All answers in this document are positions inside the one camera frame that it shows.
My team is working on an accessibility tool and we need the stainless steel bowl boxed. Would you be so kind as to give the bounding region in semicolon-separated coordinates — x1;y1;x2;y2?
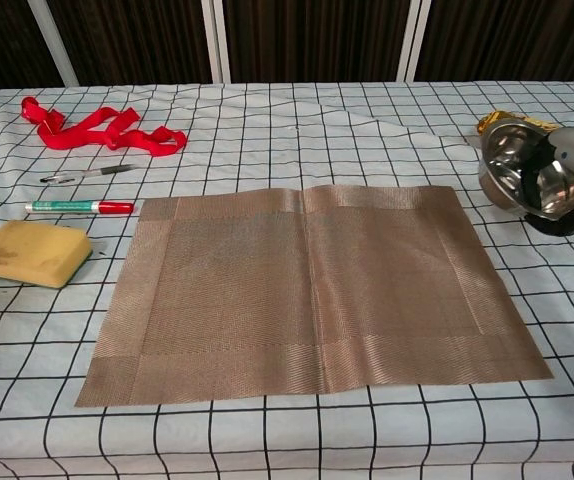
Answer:
477;118;574;221

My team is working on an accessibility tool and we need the brown woven placemat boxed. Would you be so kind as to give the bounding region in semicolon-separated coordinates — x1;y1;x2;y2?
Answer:
73;184;554;409

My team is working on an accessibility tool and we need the gold biscuit packet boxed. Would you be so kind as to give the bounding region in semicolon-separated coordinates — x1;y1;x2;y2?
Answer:
476;112;558;136

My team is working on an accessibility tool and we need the white black checked tablecloth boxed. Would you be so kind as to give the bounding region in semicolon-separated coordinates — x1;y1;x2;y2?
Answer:
0;79;574;480

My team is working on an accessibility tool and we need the clear black ballpoint pen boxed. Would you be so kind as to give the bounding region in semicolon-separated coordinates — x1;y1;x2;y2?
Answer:
39;164;136;185

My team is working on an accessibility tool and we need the green marker with red cap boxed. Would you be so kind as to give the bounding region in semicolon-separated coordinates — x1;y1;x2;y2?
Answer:
24;200;135;217

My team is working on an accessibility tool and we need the red ribbon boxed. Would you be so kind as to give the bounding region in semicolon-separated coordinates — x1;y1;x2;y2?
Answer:
20;96;188;159

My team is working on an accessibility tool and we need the yellow sponge block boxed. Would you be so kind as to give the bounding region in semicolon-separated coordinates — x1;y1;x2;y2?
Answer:
0;221;93;290

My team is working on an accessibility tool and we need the white double partition post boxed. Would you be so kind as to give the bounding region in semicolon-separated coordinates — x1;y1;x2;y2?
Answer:
201;0;232;84

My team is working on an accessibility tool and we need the white slanted partition post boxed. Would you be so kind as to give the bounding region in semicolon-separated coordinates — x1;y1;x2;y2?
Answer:
27;0;79;87

